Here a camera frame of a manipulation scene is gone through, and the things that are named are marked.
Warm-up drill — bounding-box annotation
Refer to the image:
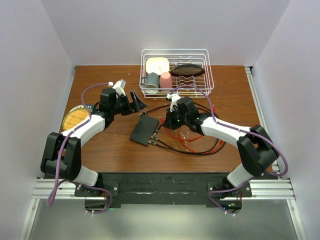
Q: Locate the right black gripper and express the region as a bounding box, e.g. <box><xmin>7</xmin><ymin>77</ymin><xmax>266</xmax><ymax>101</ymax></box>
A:
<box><xmin>163</xmin><ymin>105</ymin><xmax>189</xmax><ymax>131</ymax></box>

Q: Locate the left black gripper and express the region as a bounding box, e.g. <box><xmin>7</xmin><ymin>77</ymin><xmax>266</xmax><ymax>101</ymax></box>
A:
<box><xmin>111</xmin><ymin>90</ymin><xmax>147</xmax><ymax>116</ymax></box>

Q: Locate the black network switch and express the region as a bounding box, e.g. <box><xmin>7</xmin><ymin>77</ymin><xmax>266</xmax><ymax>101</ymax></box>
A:
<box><xmin>129</xmin><ymin>114</ymin><xmax>159</xmax><ymax>147</ymax></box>

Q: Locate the red ethernet cable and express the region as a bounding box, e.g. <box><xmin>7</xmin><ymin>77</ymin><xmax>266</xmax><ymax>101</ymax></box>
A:
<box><xmin>159</xmin><ymin>104</ymin><xmax>226</xmax><ymax>154</ymax></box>

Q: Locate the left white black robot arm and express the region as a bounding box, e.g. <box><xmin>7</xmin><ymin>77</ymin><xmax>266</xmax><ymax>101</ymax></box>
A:
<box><xmin>40</xmin><ymin>86</ymin><xmax>147</xmax><ymax>196</ymax></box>

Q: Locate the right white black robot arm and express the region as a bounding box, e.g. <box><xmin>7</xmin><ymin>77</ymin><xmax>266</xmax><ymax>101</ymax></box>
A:
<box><xmin>164</xmin><ymin>93</ymin><xmax>279</xmax><ymax>197</ymax></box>

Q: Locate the grey mug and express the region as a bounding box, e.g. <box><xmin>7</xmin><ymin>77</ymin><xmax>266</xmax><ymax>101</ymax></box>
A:
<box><xmin>141</xmin><ymin>72</ymin><xmax>160</xmax><ymax>89</ymax></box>

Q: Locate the pink cup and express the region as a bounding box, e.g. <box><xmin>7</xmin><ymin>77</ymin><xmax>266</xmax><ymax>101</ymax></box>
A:
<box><xmin>159</xmin><ymin>72</ymin><xmax>173</xmax><ymax>90</ymax></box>

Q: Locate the cream square plate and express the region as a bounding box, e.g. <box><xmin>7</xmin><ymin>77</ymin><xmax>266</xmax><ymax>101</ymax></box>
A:
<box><xmin>145</xmin><ymin>57</ymin><xmax>170</xmax><ymax>75</ymax></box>

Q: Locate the dark brown oval bowl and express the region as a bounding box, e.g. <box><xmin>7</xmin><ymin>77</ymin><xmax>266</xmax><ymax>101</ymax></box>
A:
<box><xmin>170</xmin><ymin>64</ymin><xmax>206</xmax><ymax>78</ymax></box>

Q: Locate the round yellow green coaster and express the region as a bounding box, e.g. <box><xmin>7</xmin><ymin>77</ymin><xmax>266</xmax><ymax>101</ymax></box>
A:
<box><xmin>61</xmin><ymin>104</ymin><xmax>89</xmax><ymax>131</ymax></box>

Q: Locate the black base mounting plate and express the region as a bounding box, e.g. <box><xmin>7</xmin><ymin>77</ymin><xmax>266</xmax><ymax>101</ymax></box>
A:
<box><xmin>75</xmin><ymin>172</ymin><xmax>254</xmax><ymax>213</ymax></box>

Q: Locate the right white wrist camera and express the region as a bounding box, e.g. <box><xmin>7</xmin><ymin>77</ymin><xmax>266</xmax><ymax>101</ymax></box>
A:
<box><xmin>166</xmin><ymin>93</ymin><xmax>181</xmax><ymax>112</ymax></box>

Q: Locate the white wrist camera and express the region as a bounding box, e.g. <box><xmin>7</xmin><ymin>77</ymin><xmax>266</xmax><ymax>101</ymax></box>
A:
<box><xmin>108</xmin><ymin>79</ymin><xmax>126</xmax><ymax>96</ymax></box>
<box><xmin>166</xmin><ymin>93</ymin><xmax>181</xmax><ymax>112</ymax></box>

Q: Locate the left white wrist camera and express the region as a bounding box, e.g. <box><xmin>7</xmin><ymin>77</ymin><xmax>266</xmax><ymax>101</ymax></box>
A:
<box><xmin>108</xmin><ymin>79</ymin><xmax>126</xmax><ymax>96</ymax></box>

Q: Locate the white wire dish rack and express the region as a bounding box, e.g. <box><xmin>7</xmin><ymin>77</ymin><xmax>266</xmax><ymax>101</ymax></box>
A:
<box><xmin>139</xmin><ymin>48</ymin><xmax>215</xmax><ymax>98</ymax></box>

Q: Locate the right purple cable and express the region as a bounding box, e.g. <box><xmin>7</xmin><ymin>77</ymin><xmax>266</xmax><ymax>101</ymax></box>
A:
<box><xmin>168</xmin><ymin>84</ymin><xmax>289</xmax><ymax>217</ymax></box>

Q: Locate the purple cable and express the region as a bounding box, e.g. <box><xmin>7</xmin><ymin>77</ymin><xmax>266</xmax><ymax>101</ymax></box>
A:
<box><xmin>168</xmin><ymin>84</ymin><xmax>289</xmax><ymax>217</ymax></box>
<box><xmin>45</xmin><ymin>80</ymin><xmax>113</xmax><ymax>215</ymax></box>

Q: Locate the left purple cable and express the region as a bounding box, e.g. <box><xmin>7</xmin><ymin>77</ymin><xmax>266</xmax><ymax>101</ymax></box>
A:
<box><xmin>45</xmin><ymin>80</ymin><xmax>113</xmax><ymax>215</ymax></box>

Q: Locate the aluminium frame rail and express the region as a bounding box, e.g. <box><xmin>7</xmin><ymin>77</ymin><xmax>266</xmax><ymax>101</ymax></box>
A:
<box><xmin>18</xmin><ymin>66</ymin><xmax>307</xmax><ymax>240</ymax></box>

